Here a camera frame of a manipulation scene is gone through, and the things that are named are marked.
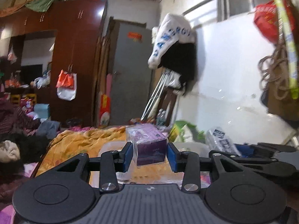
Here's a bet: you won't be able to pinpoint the dark red wooden wardrobe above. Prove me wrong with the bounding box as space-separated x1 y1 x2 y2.
0 0 108 127

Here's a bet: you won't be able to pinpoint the beige cloth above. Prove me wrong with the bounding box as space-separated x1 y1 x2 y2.
0 140 21 162

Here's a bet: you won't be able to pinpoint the dark maroon bedding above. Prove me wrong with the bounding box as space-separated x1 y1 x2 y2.
0 98 41 137

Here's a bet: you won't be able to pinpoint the coiled beige rope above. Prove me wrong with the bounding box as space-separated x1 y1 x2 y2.
258 37 292 99

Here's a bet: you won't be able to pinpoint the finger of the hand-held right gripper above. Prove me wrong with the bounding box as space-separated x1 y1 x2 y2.
236 152 298 178
256 142 299 154

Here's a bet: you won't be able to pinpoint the grey door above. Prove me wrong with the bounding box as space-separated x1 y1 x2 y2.
108 16 156 125

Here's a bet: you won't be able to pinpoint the blue fabric bag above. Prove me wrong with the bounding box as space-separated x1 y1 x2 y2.
234 143 260 157

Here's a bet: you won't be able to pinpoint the red and yellow printed bag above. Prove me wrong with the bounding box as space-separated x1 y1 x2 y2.
98 93 111 127

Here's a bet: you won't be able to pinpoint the wooden stool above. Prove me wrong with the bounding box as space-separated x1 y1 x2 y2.
158 86 181 125

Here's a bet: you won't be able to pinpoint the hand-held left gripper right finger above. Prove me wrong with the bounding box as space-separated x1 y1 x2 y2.
167 142 248 193

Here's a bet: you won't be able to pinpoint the white and black hooded jacket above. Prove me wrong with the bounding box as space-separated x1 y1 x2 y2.
148 13 197 97

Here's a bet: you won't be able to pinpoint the metal crutches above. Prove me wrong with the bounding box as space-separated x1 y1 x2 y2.
140 73 170 122

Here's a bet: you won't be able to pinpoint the green cloth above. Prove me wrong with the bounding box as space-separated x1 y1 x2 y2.
25 0 90 13

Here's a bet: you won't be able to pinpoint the white plastic lattice basket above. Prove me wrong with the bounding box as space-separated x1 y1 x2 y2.
98 141 211 185

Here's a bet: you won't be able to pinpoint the light blue box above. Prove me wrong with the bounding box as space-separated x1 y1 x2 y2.
34 103 50 119

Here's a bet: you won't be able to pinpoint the orange and white plastic bag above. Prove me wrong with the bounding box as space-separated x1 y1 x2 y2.
56 69 77 101

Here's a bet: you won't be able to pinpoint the orange printed blanket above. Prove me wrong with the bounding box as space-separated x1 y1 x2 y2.
35 126 128 176

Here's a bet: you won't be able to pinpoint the black fuzzy cloth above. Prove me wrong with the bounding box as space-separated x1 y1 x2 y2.
0 133 49 185

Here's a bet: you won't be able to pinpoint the green and white bag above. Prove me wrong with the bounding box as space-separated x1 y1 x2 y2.
169 120 207 143

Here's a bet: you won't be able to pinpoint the plastic-wrapped purple box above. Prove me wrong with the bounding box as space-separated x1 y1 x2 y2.
126 124 169 167

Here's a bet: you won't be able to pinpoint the blue-grey cloth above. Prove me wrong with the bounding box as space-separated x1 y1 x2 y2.
36 121 61 140

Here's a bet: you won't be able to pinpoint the plastic water bottle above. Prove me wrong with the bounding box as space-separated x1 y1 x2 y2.
156 109 166 126

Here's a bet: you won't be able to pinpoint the red plastic bag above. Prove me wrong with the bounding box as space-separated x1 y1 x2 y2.
254 0 296 43

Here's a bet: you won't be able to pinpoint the window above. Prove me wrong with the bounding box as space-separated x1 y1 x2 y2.
217 0 274 22

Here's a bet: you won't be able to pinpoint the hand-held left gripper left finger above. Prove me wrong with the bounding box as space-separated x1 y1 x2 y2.
56 142 133 193

